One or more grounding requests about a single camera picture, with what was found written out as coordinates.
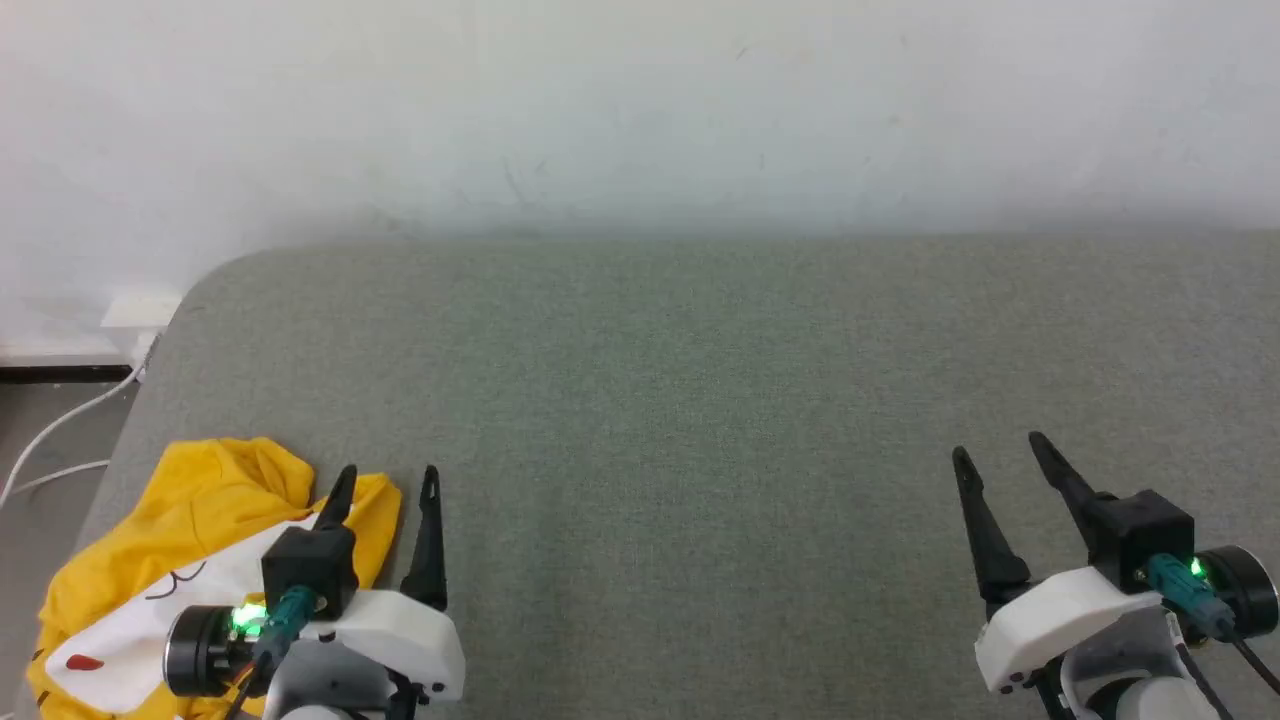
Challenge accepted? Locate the yellow cartoon-print garment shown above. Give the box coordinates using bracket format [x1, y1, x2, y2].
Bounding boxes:
[27, 437, 403, 720]

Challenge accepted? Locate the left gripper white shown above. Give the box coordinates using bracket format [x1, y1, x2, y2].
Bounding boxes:
[165, 465, 466, 701]

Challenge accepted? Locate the white power cable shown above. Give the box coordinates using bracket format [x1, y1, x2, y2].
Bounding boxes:
[8, 458, 111, 498]
[0, 330, 161, 506]

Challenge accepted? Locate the dark baseboard strip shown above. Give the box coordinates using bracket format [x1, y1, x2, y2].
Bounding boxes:
[0, 365, 136, 387]

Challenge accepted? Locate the grey-green fabric sofa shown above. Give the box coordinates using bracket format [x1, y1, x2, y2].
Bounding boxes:
[10, 232, 1280, 720]

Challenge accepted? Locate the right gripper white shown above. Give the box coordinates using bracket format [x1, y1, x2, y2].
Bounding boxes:
[952, 432, 1279, 693]

